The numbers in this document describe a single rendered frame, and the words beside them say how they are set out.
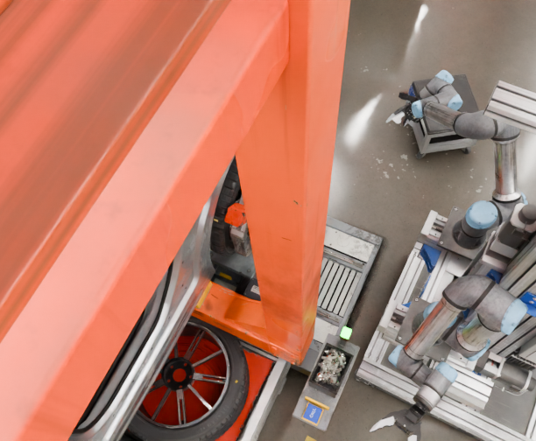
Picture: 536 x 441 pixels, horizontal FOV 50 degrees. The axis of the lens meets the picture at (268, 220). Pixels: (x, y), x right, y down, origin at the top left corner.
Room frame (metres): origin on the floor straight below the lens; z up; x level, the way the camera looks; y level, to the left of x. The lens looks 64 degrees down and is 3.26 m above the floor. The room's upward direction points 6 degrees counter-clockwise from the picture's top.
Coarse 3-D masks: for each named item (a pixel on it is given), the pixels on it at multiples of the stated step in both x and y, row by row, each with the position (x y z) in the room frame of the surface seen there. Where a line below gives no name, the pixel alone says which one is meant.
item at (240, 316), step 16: (224, 288) 0.92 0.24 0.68; (208, 304) 0.84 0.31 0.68; (224, 304) 0.84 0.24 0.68; (240, 304) 0.81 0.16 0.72; (256, 304) 0.79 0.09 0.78; (208, 320) 0.79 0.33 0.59; (224, 320) 0.76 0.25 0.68; (240, 320) 0.73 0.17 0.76; (256, 320) 0.71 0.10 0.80; (240, 336) 0.71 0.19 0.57; (256, 336) 0.67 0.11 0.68
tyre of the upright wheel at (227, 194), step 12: (228, 180) 1.22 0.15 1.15; (228, 192) 1.18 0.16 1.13; (228, 204) 1.14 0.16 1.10; (216, 216) 1.11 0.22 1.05; (216, 228) 1.08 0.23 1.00; (228, 228) 1.10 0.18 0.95; (216, 240) 1.05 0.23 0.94; (228, 240) 1.08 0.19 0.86; (216, 252) 1.06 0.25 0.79; (228, 252) 1.06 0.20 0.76
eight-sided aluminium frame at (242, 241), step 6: (246, 222) 1.09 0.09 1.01; (234, 228) 1.08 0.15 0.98; (240, 228) 1.08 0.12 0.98; (246, 228) 1.08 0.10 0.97; (234, 234) 1.06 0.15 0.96; (240, 234) 1.05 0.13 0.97; (246, 234) 1.06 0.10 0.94; (234, 240) 1.06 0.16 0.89; (240, 240) 1.05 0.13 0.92; (246, 240) 1.06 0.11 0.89; (234, 246) 1.07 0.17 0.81; (240, 246) 1.08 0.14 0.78; (246, 246) 1.05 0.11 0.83; (240, 252) 1.05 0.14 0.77; (246, 252) 1.05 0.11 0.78
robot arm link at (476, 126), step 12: (432, 96) 1.57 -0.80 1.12; (420, 108) 1.51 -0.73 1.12; (432, 108) 1.47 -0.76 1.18; (444, 108) 1.42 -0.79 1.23; (444, 120) 1.36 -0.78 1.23; (456, 120) 1.30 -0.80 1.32; (468, 120) 1.27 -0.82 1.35; (480, 120) 1.25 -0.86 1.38; (492, 120) 1.24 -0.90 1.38; (456, 132) 1.27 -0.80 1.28; (468, 132) 1.23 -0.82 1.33; (480, 132) 1.21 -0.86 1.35; (492, 132) 1.21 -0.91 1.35
